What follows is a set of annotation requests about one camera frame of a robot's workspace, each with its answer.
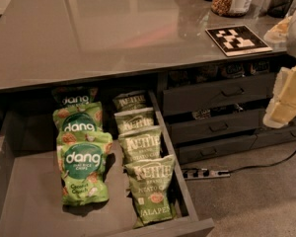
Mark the upper right grey drawer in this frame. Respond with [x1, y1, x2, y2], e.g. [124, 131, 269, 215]
[163, 73, 275, 116]

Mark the grey power strip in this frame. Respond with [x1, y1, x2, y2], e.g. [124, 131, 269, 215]
[183, 168, 230, 181]

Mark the black white fiducial marker tile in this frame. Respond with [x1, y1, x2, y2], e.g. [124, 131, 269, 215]
[205, 25, 272, 57]

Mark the rear Kettle chip bag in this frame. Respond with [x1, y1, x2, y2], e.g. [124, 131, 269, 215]
[112, 90, 147, 112]

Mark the green dang chip bag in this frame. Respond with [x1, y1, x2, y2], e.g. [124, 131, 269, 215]
[56, 131, 112, 206]
[52, 86, 98, 107]
[53, 102, 103, 132]

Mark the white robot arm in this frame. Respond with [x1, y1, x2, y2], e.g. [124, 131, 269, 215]
[262, 10, 296, 128]

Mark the far right grey drawer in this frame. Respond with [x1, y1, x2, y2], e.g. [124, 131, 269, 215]
[252, 125, 296, 149]

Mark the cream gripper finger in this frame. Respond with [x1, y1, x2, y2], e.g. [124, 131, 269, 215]
[262, 66, 296, 128]

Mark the front Kettle jalapeno chip bag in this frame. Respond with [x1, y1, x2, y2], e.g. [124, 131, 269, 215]
[124, 155, 175, 228]

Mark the middle right grey drawer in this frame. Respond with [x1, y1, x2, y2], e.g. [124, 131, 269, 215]
[168, 109, 264, 144]

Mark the lower right grey drawer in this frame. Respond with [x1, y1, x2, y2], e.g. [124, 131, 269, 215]
[176, 135, 257, 164]

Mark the black power cable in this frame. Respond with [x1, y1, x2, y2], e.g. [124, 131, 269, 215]
[229, 137, 296, 175]

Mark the open grey top drawer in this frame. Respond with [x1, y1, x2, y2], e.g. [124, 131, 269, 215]
[0, 91, 214, 237]

